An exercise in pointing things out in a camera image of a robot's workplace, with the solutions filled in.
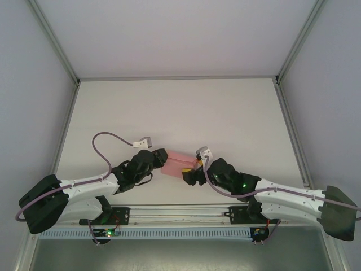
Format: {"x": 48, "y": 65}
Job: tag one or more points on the pink paper box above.
{"x": 175, "y": 166}

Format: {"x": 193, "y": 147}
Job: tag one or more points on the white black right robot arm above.
{"x": 287, "y": 201}

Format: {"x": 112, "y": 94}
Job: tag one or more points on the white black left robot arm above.
{"x": 87, "y": 186}

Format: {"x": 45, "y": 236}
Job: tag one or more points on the aluminium mounting beam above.
{"x": 180, "y": 216}

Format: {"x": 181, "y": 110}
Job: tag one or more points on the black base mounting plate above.
{"x": 237, "y": 216}
{"x": 121, "y": 213}

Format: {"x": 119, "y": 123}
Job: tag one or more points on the small blue circuit board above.
{"x": 258, "y": 232}

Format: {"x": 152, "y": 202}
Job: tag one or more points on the circuit board with green light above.
{"x": 108, "y": 233}

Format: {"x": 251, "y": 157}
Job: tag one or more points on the black round mount disc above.
{"x": 259, "y": 239}
{"x": 105, "y": 241}

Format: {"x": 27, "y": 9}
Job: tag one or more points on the aluminium table rear rail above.
{"x": 177, "y": 77}

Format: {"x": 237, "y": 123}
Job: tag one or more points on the aluminium table side rail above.
{"x": 294, "y": 141}
{"x": 61, "y": 141}

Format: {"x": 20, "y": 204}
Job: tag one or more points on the aluminium frame post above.
{"x": 55, "y": 39}
{"x": 299, "y": 39}

